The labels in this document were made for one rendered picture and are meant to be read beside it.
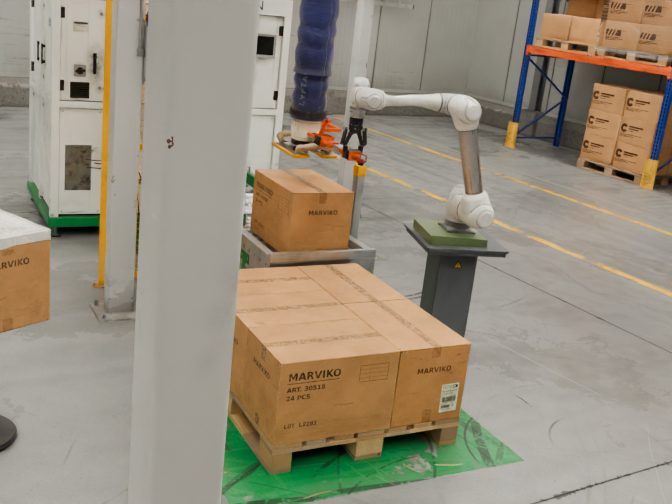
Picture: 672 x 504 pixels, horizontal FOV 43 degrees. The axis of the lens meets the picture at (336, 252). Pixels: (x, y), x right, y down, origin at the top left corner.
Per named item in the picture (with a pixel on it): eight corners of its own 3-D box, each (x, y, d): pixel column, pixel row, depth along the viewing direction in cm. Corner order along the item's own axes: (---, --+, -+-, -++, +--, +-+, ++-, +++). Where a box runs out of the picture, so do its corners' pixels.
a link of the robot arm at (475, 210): (482, 218, 498) (500, 229, 478) (457, 225, 494) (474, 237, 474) (469, 90, 468) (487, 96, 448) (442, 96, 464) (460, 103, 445)
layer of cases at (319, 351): (191, 338, 473) (196, 271, 461) (349, 324, 518) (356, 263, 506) (272, 446, 372) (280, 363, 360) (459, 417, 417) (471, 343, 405)
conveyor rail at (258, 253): (159, 187, 686) (160, 164, 680) (165, 187, 688) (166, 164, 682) (265, 285, 491) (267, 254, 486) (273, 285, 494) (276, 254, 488)
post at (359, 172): (337, 304, 590) (353, 163, 561) (345, 303, 593) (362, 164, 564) (341, 307, 585) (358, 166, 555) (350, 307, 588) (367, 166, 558)
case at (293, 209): (250, 229, 547) (254, 169, 536) (305, 227, 566) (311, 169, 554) (287, 258, 497) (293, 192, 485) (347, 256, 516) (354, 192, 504)
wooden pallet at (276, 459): (189, 361, 477) (191, 338, 473) (346, 346, 522) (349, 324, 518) (269, 475, 376) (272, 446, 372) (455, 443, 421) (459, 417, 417)
